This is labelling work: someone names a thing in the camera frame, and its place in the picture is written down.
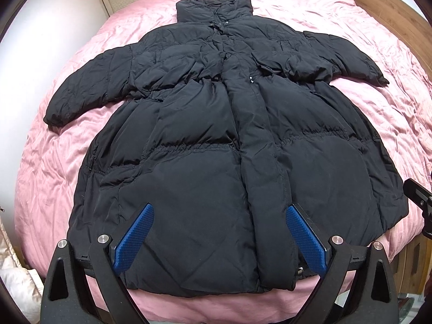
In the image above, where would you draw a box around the black puffer down coat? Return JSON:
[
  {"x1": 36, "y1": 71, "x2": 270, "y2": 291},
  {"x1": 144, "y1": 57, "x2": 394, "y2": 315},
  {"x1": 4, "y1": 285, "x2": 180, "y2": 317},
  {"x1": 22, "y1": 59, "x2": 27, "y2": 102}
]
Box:
[{"x1": 44, "y1": 0, "x2": 409, "y2": 297}]

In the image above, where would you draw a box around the wooden bed side frame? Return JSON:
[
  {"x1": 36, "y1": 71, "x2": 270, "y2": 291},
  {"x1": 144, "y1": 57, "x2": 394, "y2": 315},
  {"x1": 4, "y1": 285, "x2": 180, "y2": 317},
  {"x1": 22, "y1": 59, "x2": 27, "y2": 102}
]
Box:
[{"x1": 355, "y1": 0, "x2": 431, "y2": 76}]

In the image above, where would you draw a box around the beige satin pillow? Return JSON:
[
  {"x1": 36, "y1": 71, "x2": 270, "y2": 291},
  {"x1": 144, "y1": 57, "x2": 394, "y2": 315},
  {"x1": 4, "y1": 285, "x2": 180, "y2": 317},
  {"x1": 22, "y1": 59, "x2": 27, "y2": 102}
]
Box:
[{"x1": 1, "y1": 224, "x2": 43, "y2": 323}]

